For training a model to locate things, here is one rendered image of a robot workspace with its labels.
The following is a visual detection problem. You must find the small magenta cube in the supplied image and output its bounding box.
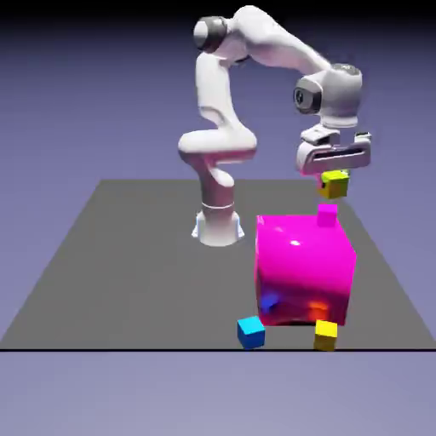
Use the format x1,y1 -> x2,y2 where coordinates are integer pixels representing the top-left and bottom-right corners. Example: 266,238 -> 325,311
316,203 -> 339,228

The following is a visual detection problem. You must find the small yellow cube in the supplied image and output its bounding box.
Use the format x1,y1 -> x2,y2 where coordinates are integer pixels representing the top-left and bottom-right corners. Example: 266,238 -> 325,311
318,169 -> 351,200
313,318 -> 339,353

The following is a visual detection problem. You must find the large magenta box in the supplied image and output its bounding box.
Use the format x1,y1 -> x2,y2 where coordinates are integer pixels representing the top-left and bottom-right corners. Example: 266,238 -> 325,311
254,213 -> 358,327

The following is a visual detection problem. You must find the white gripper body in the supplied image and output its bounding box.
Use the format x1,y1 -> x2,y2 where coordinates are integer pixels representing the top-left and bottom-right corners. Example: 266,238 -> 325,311
295,138 -> 372,177

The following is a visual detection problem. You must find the small blue cube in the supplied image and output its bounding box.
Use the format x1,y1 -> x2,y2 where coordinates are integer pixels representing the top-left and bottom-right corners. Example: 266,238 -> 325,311
237,315 -> 267,351

